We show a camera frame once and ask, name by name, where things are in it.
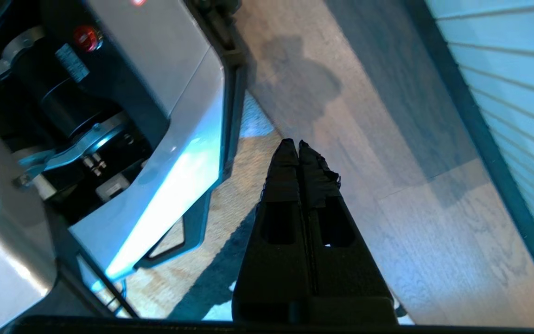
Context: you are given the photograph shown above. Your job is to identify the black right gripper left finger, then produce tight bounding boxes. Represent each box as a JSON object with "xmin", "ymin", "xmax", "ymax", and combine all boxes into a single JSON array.
[{"xmin": 232, "ymin": 138, "xmax": 304, "ymax": 323}]

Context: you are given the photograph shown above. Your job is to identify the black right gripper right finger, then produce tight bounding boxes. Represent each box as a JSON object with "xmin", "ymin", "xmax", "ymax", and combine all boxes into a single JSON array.
[{"xmin": 299, "ymin": 141, "xmax": 397, "ymax": 323}]

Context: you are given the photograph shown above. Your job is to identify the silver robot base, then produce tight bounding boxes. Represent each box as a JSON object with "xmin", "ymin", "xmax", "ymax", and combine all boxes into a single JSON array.
[{"xmin": 0, "ymin": 0, "xmax": 249, "ymax": 321}]

